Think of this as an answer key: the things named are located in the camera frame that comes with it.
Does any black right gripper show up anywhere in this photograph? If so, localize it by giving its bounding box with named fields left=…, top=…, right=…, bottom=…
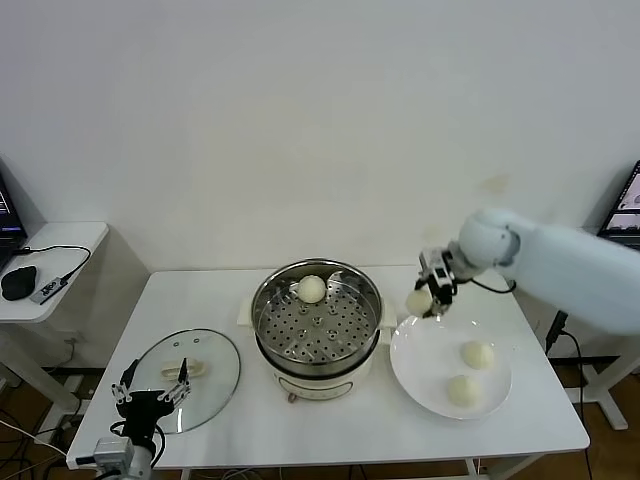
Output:
left=413, top=272, right=459, bottom=319

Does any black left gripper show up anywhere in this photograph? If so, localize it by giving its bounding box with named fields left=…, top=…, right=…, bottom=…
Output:
left=110, top=356, right=194, bottom=441

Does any white steamed baozi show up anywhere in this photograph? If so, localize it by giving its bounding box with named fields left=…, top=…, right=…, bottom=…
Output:
left=405, top=288, right=434, bottom=317
left=459, top=340, right=496, bottom=372
left=297, top=275, right=327, bottom=304
left=446, top=374, right=485, bottom=407

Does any round glass lid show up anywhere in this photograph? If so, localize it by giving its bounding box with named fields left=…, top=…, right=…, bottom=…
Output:
left=128, top=328, right=242, bottom=434

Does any stainless steel steamer basket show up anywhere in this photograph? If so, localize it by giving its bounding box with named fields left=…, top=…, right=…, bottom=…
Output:
left=251, top=258, right=384, bottom=369

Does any white round plate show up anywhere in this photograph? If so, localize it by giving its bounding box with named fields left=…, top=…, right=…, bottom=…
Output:
left=389, top=313, right=513, bottom=420

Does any cream electric cooker base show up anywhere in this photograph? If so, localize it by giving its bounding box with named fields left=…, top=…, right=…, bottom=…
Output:
left=235, top=297, right=399, bottom=405

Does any grey USB hub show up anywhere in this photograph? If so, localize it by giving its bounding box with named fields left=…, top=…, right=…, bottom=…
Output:
left=28, top=276, right=69, bottom=305

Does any black computer mouse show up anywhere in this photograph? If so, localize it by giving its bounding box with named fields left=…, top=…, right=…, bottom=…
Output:
left=0, top=266, right=39, bottom=302

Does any white side table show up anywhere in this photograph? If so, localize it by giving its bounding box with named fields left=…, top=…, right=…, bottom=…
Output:
left=544, top=294, right=640, bottom=431
left=0, top=222, right=151, bottom=426

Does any laptop with bright screen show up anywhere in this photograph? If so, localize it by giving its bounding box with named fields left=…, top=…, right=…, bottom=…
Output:
left=597, top=160, right=640, bottom=251

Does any laptop with dark screen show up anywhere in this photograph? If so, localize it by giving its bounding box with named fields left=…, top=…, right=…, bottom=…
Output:
left=0, top=158, right=29, bottom=271

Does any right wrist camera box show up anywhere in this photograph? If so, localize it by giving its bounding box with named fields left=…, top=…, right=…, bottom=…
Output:
left=418, top=248, right=454, bottom=286

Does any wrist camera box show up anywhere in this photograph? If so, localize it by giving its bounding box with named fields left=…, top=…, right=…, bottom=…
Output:
left=418, top=248, right=454, bottom=286
left=67, top=437, right=136, bottom=472

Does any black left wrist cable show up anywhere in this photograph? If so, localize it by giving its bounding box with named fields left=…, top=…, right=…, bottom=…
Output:
left=109, top=422, right=167, bottom=469

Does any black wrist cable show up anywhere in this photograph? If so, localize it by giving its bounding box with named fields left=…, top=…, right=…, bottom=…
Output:
left=468, top=277, right=517, bottom=294
left=109, top=422, right=167, bottom=469

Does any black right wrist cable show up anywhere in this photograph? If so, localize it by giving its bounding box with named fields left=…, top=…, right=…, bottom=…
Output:
left=468, top=277, right=517, bottom=294

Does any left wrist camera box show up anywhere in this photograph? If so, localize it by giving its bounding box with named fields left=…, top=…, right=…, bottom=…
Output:
left=67, top=437, right=136, bottom=472

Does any black cable with adapter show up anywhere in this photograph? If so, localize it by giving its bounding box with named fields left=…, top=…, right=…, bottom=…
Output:
left=544, top=309, right=586, bottom=401

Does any black hub cable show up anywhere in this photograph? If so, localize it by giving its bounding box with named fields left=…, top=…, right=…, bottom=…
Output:
left=12, top=244, right=92, bottom=281

